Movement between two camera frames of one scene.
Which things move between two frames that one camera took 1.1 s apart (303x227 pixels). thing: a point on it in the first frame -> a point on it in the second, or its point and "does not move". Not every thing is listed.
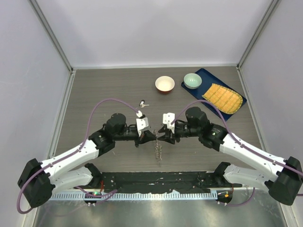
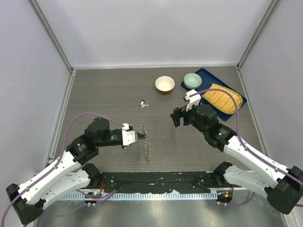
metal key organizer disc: x=157 y=148 -> x=147 y=144
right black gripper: x=166 y=137 -> x=178 y=113
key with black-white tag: x=141 y=103 does not move
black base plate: x=156 y=182 does not move
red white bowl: x=164 y=84 does not move
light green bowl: x=192 y=81 does not move
